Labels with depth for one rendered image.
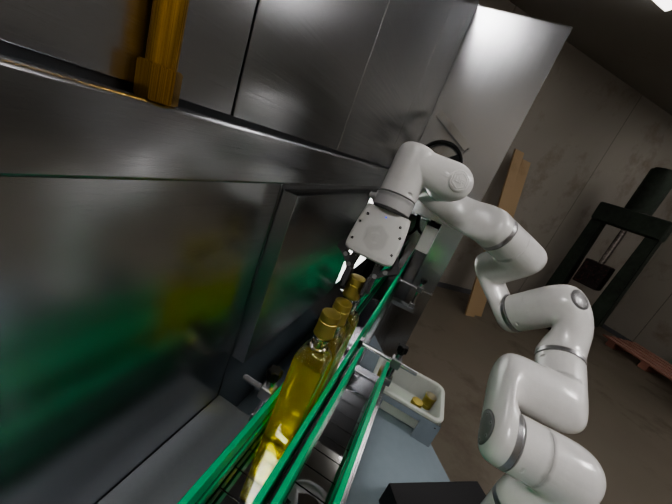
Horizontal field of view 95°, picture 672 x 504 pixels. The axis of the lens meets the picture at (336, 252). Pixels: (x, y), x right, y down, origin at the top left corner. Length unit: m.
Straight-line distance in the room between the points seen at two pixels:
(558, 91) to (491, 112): 3.63
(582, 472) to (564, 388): 0.12
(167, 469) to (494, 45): 1.73
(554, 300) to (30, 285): 0.77
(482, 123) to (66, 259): 1.53
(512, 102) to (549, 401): 1.25
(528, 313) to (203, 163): 0.68
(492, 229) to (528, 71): 1.07
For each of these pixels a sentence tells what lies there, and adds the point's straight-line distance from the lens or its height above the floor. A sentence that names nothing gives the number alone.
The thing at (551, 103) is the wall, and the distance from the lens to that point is 5.18.
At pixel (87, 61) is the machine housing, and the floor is 1.41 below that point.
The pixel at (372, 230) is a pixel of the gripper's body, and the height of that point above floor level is 1.29.
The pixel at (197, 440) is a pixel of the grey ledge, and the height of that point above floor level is 0.88.
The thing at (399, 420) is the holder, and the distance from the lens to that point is 1.02.
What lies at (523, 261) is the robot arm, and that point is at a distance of 0.75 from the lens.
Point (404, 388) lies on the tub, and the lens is 1.14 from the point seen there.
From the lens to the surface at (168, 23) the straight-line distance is 0.28.
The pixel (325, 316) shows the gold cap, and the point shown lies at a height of 1.16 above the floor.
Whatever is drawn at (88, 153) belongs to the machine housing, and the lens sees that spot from 0.26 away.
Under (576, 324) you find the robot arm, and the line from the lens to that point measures 0.77.
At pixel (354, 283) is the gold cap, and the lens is 0.60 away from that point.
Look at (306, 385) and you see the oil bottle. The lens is 0.57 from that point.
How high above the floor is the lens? 1.41
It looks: 18 degrees down
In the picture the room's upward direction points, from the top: 21 degrees clockwise
